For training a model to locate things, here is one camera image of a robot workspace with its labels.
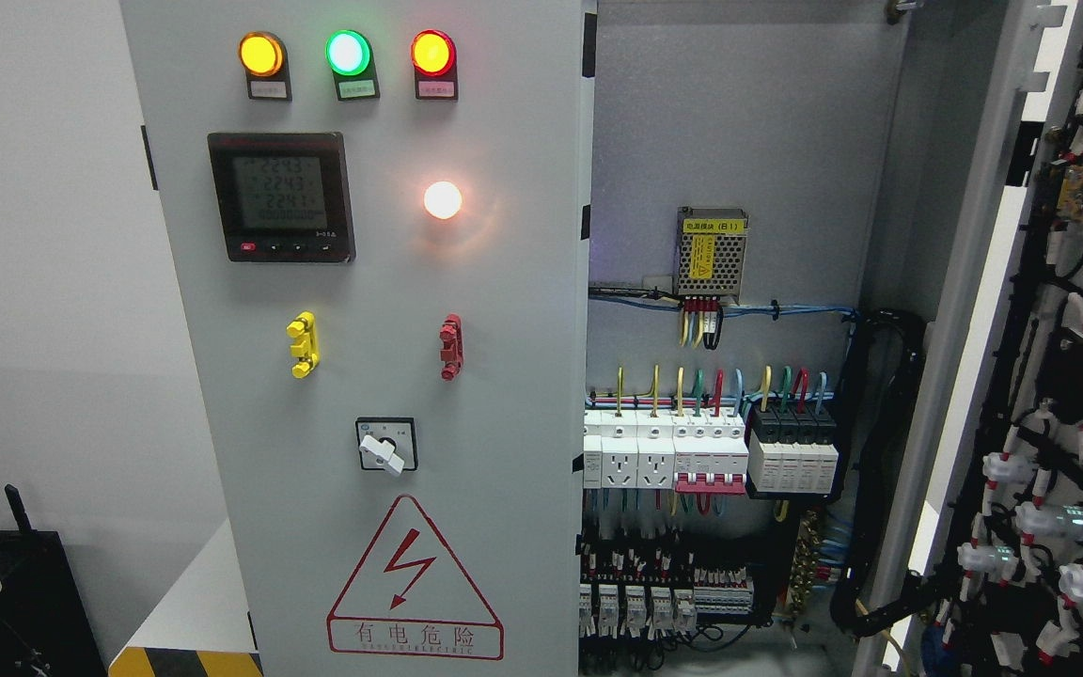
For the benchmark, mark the lower relay terminal row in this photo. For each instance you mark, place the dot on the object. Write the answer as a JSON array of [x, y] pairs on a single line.
[[660, 587]]

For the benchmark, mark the red indicator lamp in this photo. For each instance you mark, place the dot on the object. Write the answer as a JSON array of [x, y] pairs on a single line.
[[433, 53]]

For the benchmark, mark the grey cabinet door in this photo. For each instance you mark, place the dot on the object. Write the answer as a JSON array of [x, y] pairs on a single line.
[[982, 568], [510, 125]]

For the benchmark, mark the red electric warning sticker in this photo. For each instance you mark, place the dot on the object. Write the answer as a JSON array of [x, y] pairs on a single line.
[[410, 595]]

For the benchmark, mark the metal mesh power supply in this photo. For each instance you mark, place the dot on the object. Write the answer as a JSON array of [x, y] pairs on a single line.
[[711, 252]]

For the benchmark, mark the yellow terminal connector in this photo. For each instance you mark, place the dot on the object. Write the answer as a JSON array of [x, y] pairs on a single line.
[[304, 345]]

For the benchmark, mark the black digital power meter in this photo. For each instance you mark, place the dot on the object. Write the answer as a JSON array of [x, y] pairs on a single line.
[[283, 197]]

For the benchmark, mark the red terminal connector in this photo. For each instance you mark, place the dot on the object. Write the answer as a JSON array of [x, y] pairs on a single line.
[[451, 347]]

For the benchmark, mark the white socket breaker row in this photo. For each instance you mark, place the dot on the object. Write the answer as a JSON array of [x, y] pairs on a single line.
[[646, 450]]

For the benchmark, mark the black white surge protector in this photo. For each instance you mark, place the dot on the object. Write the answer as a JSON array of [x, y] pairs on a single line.
[[791, 452]]

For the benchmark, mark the green indicator lamp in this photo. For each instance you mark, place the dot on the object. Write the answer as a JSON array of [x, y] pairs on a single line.
[[348, 53]]

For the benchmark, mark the yellow indicator lamp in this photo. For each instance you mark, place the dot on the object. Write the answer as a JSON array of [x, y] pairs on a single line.
[[261, 54]]

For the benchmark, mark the white glowing lamp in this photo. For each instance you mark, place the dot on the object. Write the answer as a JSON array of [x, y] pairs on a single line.
[[443, 200]]

